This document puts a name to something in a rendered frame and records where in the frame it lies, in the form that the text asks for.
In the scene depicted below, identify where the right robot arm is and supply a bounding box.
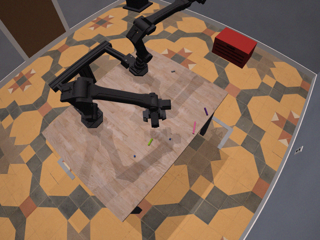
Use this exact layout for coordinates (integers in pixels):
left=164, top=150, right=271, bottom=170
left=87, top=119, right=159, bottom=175
left=60, top=77, right=171, bottom=128

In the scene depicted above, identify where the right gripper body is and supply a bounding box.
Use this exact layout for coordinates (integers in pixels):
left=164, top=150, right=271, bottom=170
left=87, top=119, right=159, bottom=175
left=143, top=109, right=166, bottom=119

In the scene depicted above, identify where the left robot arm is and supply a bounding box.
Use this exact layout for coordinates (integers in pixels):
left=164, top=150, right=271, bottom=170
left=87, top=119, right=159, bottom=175
left=126, top=0, right=195, bottom=74

